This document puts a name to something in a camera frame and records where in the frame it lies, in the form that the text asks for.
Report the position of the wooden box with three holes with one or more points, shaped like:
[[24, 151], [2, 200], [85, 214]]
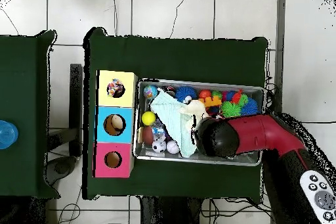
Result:
[[116, 101]]

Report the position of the grey rounded stand base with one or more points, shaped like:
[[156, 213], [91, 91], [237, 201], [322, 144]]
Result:
[[63, 167]]

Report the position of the orange red ball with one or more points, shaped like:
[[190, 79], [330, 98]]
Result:
[[204, 94]]

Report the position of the yellow plastic ball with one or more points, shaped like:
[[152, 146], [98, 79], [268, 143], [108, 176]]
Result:
[[148, 118]]

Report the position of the orange toy building brick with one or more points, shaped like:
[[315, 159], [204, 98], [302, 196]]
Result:
[[212, 101]]

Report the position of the cream waffle cloth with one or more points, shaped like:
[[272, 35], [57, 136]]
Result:
[[195, 108]]

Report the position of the dark green tablecloth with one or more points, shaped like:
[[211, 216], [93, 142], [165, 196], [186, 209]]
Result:
[[23, 76], [170, 58]]

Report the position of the shallow metal mesh bin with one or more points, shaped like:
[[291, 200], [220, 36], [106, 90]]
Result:
[[141, 153]]

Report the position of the white ball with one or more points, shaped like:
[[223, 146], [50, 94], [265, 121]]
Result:
[[172, 147]]

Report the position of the green spiky rubber ball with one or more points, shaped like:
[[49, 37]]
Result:
[[231, 109], [243, 99]]

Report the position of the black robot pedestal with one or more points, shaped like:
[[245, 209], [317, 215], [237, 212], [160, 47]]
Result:
[[168, 210]]

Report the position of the colourful patterned cloth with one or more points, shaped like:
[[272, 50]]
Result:
[[113, 87]]

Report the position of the blue spiky rubber ball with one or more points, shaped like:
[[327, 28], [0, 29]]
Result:
[[250, 107], [185, 93]]

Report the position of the mint waffle cloth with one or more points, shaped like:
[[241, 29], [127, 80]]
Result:
[[170, 119]]

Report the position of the blue plastic cup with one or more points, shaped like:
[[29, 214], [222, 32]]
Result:
[[8, 134]]

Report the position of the black upright panel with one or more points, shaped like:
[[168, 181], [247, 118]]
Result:
[[76, 103]]

